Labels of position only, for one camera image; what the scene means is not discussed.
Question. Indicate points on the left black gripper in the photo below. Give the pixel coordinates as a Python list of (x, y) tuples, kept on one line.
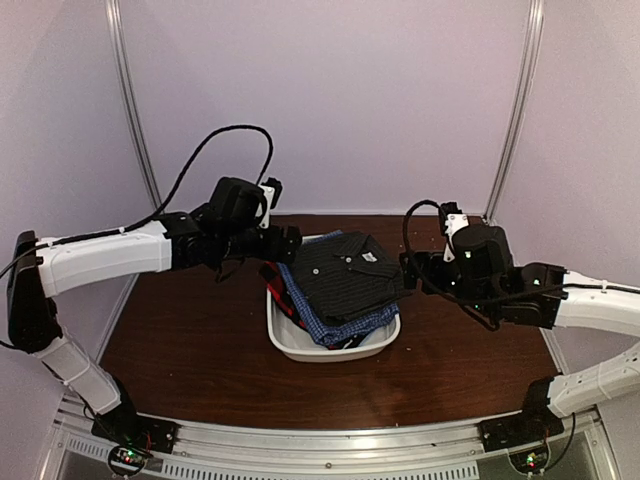
[(290, 248)]

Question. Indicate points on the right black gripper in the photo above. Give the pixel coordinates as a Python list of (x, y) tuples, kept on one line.
[(413, 272)]

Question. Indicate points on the white plastic bin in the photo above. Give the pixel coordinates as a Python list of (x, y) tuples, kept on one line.
[(299, 345)]

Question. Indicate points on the black pinstriped long sleeve shirt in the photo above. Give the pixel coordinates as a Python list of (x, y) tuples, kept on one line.
[(347, 276)]

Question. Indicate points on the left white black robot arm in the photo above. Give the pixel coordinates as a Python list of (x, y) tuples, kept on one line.
[(45, 268)]

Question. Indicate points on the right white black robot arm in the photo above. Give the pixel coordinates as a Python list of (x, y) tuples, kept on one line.
[(549, 296)]

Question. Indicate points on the blue checked long sleeve shirt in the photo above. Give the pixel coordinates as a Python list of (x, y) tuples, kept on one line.
[(324, 334)]

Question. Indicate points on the red black plaid shirt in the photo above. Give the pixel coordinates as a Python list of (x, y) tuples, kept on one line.
[(270, 273)]

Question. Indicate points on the right led circuit board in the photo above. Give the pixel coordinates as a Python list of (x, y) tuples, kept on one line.
[(529, 462)]

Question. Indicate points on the led circuit board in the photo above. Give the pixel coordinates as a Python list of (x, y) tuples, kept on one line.
[(529, 462), (124, 461)]

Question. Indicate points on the left led circuit board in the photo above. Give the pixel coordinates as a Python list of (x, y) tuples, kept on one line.
[(124, 461)]

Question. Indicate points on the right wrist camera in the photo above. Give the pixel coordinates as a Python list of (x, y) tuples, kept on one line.
[(452, 219)]

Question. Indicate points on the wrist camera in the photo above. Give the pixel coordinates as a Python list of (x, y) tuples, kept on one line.
[(271, 191), (452, 219)]

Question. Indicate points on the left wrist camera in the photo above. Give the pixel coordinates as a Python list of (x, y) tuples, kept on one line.
[(271, 191)]

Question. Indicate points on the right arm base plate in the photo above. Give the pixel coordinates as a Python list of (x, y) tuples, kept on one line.
[(518, 429)]

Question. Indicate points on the front aluminium rail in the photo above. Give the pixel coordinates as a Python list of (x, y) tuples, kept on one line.
[(452, 450)]

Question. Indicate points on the right aluminium frame post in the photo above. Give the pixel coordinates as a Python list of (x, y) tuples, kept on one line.
[(529, 60)]

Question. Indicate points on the aluminium frame post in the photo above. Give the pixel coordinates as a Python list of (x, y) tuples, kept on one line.
[(132, 115), (529, 60)]

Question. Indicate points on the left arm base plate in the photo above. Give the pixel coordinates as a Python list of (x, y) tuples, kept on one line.
[(149, 434)]

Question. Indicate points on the left aluminium frame post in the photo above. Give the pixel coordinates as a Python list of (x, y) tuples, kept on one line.
[(132, 115)]

